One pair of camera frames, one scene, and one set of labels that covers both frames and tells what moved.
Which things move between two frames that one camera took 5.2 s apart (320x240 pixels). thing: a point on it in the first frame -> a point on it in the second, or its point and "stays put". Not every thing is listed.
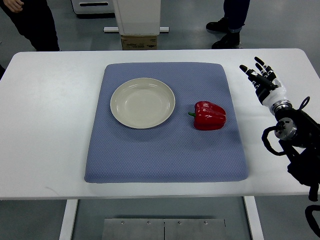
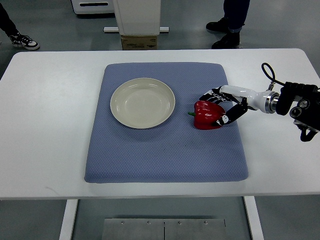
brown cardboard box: (139, 42) stays put
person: (34, 20) -> (9, 28)
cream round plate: (142, 103) stays put
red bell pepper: (208, 116) stays put
